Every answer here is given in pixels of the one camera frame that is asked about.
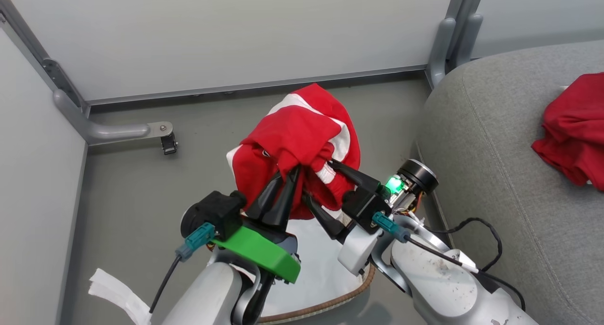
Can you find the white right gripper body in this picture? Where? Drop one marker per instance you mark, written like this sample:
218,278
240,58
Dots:
356,252

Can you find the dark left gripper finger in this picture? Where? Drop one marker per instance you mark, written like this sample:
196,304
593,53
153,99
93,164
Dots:
266,200
285,202

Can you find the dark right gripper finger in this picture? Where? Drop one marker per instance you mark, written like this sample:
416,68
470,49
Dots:
325,216
356,176

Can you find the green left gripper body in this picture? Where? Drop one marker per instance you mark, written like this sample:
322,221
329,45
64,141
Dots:
259,252

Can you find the red white striped garment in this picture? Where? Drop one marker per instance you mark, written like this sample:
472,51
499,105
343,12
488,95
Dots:
297,131

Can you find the plain red garment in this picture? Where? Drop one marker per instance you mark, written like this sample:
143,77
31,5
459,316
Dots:
575,127

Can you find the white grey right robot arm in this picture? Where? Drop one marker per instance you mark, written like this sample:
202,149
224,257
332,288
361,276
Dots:
439,287

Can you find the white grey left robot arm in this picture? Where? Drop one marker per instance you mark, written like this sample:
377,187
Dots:
207,296

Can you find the grey fabric sofa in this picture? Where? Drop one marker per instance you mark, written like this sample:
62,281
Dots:
495,150

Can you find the black caster wheel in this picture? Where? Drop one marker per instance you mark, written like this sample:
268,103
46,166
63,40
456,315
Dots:
169,145

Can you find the short grey partition foot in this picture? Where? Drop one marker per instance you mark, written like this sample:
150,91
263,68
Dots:
441,46
472,37

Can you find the long grey partition foot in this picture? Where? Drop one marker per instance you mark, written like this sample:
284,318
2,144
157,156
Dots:
113,131

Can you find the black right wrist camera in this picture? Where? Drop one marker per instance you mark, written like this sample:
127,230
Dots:
363,204

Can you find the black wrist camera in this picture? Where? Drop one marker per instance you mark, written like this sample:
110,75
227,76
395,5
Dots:
363,204
212,214

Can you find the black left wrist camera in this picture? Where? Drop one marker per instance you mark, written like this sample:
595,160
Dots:
212,214

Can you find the grey partition bottom rail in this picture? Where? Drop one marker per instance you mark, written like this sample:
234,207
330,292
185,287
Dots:
236,87

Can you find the grey partition post with hinge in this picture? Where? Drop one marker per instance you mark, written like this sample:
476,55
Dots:
23,37

